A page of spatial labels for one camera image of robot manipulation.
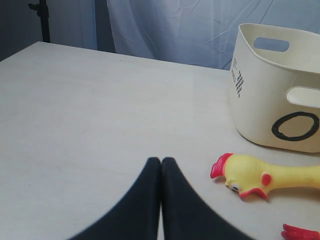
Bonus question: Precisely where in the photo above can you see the yellow rubber chicken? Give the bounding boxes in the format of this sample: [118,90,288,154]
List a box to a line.
[281,224,320,240]
[210,153,320,200]

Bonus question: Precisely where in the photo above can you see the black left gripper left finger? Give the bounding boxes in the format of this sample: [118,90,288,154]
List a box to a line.
[71,157,162,240]

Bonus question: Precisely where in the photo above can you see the black light stand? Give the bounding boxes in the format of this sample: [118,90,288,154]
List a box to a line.
[28,0,51,43]

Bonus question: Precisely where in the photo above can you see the cream bin marked O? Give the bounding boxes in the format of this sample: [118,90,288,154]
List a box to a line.
[229,23,320,153]

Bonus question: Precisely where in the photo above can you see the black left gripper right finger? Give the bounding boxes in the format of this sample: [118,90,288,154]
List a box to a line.
[161,157,251,240]

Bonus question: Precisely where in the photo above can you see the yellow rubber chicken front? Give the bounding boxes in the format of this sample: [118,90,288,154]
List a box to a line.
[281,224,320,240]

